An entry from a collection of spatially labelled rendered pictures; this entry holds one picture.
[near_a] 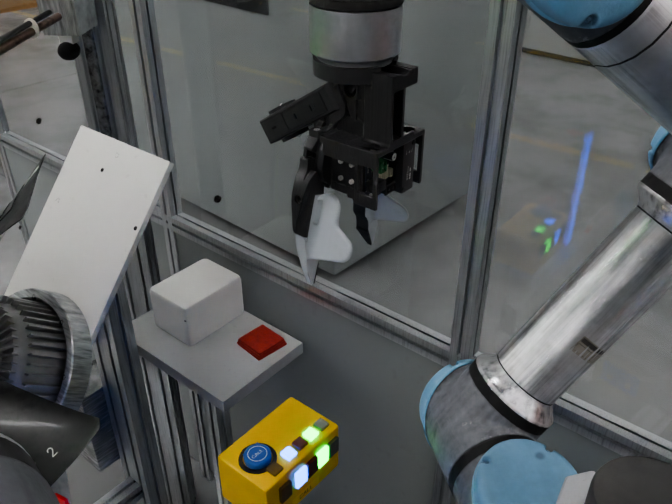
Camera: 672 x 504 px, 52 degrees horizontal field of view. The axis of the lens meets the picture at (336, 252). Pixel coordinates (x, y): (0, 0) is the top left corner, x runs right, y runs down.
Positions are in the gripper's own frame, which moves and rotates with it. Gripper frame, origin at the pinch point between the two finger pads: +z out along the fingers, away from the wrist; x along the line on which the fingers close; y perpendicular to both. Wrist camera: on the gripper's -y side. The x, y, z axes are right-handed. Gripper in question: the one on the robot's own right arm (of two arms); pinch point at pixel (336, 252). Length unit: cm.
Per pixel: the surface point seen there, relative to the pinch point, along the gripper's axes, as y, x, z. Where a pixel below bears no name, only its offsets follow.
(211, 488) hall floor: -88, 44, 148
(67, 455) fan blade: -26.0, -20.8, 30.0
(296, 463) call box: -9.7, 3.0, 40.9
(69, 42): -84, 23, -2
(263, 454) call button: -13.8, 0.5, 39.8
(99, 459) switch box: -69, 2, 82
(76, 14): -81, 24, -7
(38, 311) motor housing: -58, -6, 32
